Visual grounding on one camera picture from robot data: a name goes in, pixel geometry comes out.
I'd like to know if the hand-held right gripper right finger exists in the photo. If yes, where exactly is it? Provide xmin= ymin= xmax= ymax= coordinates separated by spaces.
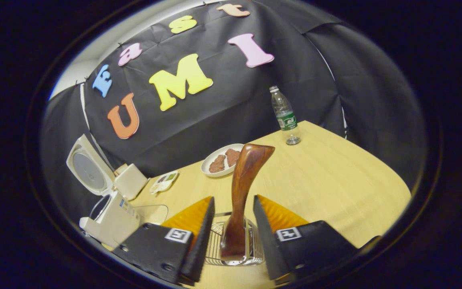
xmin=253 ymin=195 xmax=380 ymax=281

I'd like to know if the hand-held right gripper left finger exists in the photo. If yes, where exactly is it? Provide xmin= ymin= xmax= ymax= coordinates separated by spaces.
xmin=113 ymin=196 xmax=215 ymax=285

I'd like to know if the metal wire chopstick holder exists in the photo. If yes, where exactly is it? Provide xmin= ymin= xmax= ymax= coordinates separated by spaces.
xmin=205 ymin=212 xmax=265 ymax=267

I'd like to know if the clear container of rice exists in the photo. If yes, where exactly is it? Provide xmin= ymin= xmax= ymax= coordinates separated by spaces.
xmin=129 ymin=204 xmax=169 ymax=225

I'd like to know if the brown wooden spoon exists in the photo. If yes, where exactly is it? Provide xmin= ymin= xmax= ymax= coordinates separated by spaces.
xmin=220 ymin=143 xmax=276 ymax=261

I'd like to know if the white rice cooker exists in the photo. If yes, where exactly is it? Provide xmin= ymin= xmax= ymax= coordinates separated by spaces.
xmin=66 ymin=134 xmax=141 ymax=248

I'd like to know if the white divided condiment tray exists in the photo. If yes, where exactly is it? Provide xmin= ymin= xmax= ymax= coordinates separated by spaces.
xmin=150 ymin=170 xmax=179 ymax=195

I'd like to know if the brown meat piece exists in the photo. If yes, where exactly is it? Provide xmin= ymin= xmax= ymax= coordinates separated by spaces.
xmin=209 ymin=155 xmax=226 ymax=173
xmin=225 ymin=149 xmax=241 ymax=167

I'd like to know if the white round plate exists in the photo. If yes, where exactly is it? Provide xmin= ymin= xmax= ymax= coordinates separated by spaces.
xmin=201 ymin=143 xmax=244 ymax=178

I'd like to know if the white toaster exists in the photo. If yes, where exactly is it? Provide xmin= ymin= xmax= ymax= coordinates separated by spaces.
xmin=114 ymin=163 xmax=149 ymax=200

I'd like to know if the clear plastic water bottle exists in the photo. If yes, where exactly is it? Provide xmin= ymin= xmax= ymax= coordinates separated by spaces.
xmin=269 ymin=85 xmax=302 ymax=145

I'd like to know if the black backdrop cloth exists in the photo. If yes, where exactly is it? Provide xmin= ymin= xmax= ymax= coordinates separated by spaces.
xmin=41 ymin=0 xmax=426 ymax=225

